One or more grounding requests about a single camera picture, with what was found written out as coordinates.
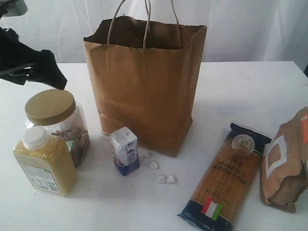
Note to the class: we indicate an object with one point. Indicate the white crumpled paper ball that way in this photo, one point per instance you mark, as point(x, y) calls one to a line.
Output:
point(145, 154)
point(161, 179)
point(153, 165)
point(171, 179)

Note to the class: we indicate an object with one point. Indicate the brown kraft pouch orange label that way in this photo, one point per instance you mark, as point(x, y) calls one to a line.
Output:
point(284, 169)

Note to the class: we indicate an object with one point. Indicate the yellow grain bottle white cap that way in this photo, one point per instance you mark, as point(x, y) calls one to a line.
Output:
point(46, 161)

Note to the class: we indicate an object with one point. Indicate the brown paper shopping bag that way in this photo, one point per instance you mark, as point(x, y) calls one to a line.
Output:
point(144, 76)

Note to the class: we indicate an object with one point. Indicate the white backdrop curtain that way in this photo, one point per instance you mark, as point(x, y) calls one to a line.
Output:
point(237, 30)

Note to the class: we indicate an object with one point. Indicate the spaghetti package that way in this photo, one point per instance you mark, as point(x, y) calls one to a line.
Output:
point(223, 188)

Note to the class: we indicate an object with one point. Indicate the small blue white milk carton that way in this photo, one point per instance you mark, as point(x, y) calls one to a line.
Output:
point(124, 145)

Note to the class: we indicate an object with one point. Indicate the clear jar gold lid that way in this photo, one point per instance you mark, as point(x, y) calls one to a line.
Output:
point(59, 113)

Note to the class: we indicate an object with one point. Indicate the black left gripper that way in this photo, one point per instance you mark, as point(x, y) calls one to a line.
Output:
point(16, 56)

